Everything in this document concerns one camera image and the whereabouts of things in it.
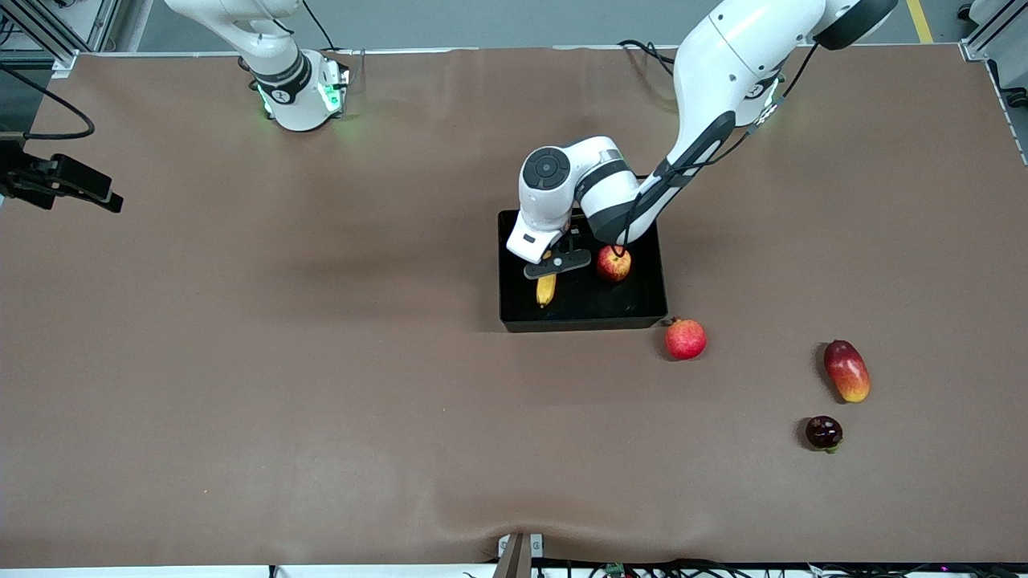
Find black left base cables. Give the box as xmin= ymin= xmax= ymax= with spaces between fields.
xmin=617 ymin=39 xmax=679 ymax=81

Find red yellow apple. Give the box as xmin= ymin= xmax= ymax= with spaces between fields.
xmin=595 ymin=245 xmax=633 ymax=283

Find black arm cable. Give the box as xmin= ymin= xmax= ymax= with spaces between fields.
xmin=610 ymin=44 xmax=820 ymax=258
xmin=0 ymin=64 xmax=96 ymax=141

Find red pomegranate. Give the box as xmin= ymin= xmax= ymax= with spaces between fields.
xmin=664 ymin=317 xmax=708 ymax=361

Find black right base cable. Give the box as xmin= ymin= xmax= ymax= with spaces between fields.
xmin=301 ymin=0 xmax=366 ymax=57

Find black plastic box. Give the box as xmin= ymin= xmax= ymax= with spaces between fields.
xmin=497 ymin=209 xmax=669 ymax=333

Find dark purple mangosteen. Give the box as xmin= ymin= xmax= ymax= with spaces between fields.
xmin=806 ymin=415 xmax=844 ymax=454

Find metal table edge bracket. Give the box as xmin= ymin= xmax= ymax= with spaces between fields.
xmin=494 ymin=532 xmax=545 ymax=578

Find brown table mat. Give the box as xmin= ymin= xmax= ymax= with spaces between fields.
xmin=0 ymin=44 xmax=1028 ymax=567

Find aluminium frame post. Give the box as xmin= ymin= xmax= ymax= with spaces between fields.
xmin=0 ymin=0 xmax=121 ymax=73
xmin=960 ymin=0 xmax=1028 ymax=89

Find red yellow mango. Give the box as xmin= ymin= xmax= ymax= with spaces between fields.
xmin=823 ymin=340 xmax=871 ymax=404

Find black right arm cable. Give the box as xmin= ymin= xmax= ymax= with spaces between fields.
xmin=0 ymin=64 xmax=96 ymax=141

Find yellow banana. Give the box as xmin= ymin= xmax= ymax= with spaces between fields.
xmin=536 ymin=250 xmax=558 ymax=309

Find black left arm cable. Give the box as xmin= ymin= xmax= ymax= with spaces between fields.
xmin=610 ymin=44 xmax=820 ymax=258

